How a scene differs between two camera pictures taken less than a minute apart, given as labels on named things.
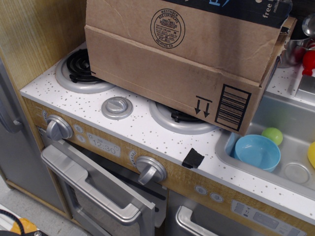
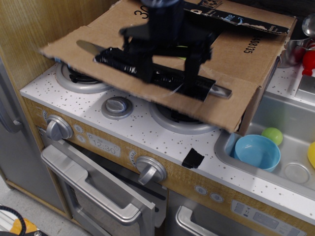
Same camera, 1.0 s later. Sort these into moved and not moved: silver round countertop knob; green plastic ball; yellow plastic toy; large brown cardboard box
Moved: large brown cardboard box
Not moved: silver round countertop knob; yellow plastic toy; green plastic ball
